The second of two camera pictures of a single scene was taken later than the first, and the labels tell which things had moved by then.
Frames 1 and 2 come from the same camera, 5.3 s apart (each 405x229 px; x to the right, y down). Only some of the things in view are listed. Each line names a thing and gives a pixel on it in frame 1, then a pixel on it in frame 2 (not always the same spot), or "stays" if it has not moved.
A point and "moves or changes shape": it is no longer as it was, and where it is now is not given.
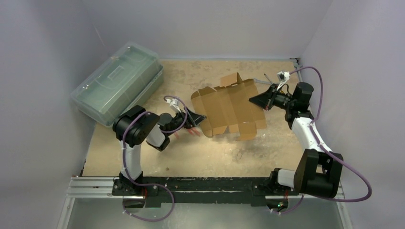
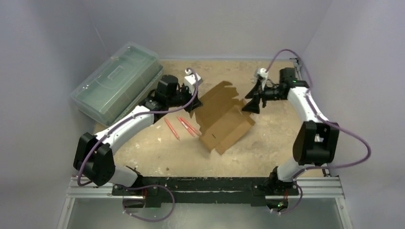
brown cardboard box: x=229 y=106 moves or changes shape
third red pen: x=196 y=131 stays
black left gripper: x=193 y=119 → x=186 y=89
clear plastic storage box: x=128 y=78 stays
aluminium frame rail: x=80 y=187 stays
